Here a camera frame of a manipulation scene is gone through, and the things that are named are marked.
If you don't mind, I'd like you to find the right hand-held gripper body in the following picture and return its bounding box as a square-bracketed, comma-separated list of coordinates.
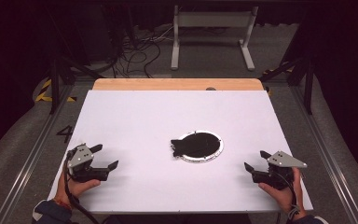
[252, 150, 308, 191]

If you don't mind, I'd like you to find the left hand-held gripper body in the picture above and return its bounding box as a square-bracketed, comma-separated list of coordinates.
[66, 143, 110, 183]

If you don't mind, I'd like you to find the person's right hand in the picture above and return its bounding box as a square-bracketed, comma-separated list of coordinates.
[257, 167, 308, 220]

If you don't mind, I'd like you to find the person's left hand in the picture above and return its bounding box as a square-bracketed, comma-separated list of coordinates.
[55, 169, 102, 206]

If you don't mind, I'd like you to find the black metal stand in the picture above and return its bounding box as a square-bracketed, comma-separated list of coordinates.
[47, 6, 104, 115]
[258, 55, 317, 115]

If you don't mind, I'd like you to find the yellow black hazard tape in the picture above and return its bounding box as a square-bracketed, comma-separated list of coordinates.
[34, 78, 77, 104]

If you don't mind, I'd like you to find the wooden table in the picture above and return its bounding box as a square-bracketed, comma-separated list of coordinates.
[92, 77, 265, 91]

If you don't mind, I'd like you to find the white metal stand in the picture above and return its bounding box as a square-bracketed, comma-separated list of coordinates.
[170, 5, 260, 72]

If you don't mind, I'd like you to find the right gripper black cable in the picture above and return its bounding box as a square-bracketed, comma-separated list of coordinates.
[278, 172, 303, 222]

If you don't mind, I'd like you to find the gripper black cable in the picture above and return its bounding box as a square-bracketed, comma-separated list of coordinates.
[278, 172, 303, 222]
[62, 148, 102, 224]

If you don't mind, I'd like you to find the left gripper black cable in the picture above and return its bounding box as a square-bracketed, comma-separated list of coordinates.
[62, 148, 102, 224]

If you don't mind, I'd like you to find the aluminium floor rail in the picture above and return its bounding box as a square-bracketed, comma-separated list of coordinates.
[0, 83, 76, 224]
[288, 83, 358, 224]

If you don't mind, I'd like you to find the bundle of floor cables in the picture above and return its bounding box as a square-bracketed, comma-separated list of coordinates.
[105, 25, 228, 79]

